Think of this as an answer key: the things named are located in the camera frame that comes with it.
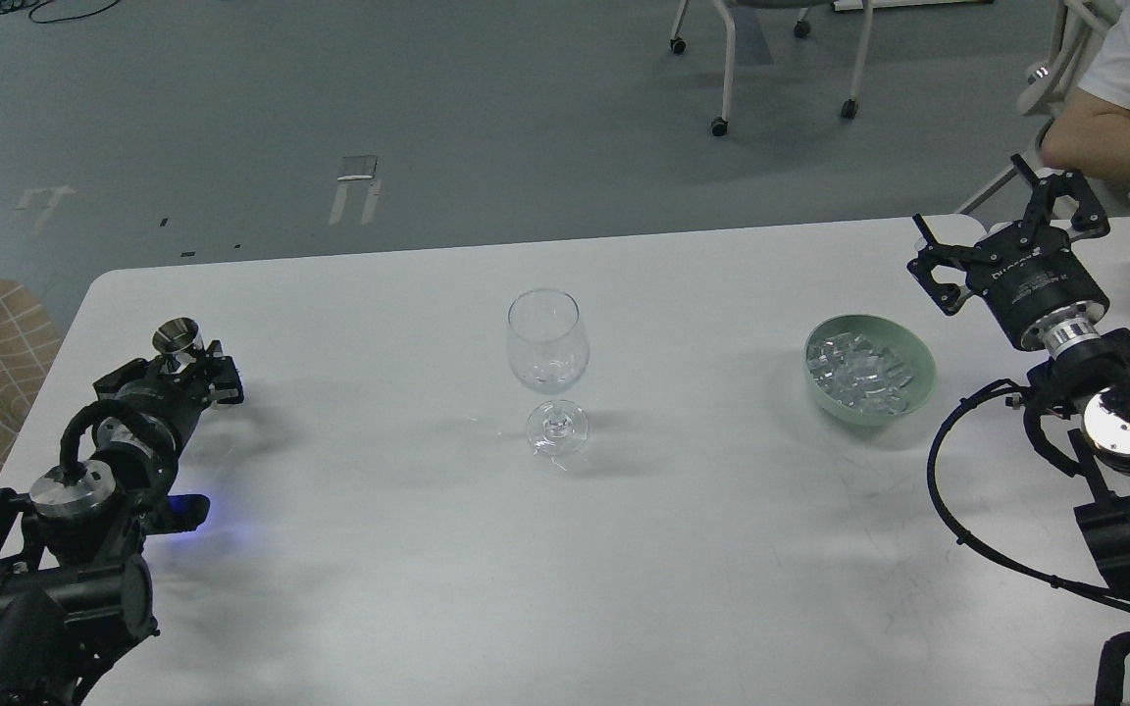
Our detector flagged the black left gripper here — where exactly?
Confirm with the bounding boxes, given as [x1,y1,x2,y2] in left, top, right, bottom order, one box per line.
[92,340,245,462]

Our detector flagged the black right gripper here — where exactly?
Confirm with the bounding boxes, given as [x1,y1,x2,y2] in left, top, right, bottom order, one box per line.
[907,152,1111,352]

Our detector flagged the steel double jigger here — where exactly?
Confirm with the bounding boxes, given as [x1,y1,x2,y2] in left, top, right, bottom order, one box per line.
[153,317,223,385]

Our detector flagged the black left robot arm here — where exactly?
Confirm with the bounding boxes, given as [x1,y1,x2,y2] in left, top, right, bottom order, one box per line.
[0,334,245,705]

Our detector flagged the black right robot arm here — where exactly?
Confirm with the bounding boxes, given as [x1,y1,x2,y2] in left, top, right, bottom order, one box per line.
[907,155,1130,705]

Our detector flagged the person forearm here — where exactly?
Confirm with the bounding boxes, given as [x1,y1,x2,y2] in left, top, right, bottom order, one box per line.
[1040,88,1130,182]

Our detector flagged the pile of ice cubes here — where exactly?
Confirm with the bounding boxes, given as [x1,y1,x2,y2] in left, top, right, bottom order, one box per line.
[805,330,915,416]

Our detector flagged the clear wine glass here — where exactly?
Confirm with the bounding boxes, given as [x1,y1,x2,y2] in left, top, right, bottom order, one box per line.
[505,287,591,460]

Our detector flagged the green bowl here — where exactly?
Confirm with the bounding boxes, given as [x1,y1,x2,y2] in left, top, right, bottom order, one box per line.
[802,314,938,428]

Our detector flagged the white rolling chair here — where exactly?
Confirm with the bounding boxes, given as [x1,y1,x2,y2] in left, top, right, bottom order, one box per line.
[709,1,878,138]

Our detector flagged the white office chair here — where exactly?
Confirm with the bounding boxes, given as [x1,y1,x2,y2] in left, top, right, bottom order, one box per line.
[955,1,1130,216]

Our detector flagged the black floor cables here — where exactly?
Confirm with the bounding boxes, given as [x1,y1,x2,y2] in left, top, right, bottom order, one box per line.
[0,0,125,42]

